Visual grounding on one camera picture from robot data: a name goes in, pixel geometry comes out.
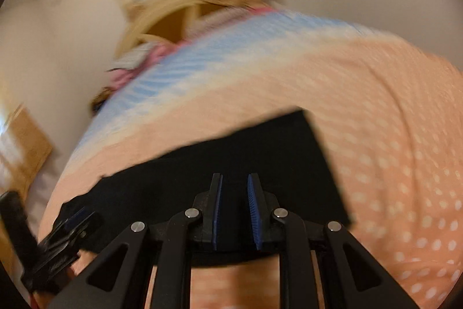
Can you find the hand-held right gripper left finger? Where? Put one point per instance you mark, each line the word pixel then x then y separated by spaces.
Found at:
pixel 216 213

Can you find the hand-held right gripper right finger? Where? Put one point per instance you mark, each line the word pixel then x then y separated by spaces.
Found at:
pixel 254 213

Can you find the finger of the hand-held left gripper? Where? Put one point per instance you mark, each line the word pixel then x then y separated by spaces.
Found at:
pixel 72 231

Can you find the black pants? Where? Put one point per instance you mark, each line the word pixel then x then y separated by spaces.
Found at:
pixel 253 149

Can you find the dark patterned bag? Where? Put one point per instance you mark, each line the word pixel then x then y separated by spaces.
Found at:
pixel 99 101

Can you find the polka dot bedspread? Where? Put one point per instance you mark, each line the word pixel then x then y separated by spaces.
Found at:
pixel 361 95

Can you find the pink folded blanket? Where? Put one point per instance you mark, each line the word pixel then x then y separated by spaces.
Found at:
pixel 123 77

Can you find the grey dotted pillow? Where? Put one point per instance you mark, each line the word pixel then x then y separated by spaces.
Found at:
pixel 134 57

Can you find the cream wooden headboard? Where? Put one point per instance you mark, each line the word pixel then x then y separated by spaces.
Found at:
pixel 170 26

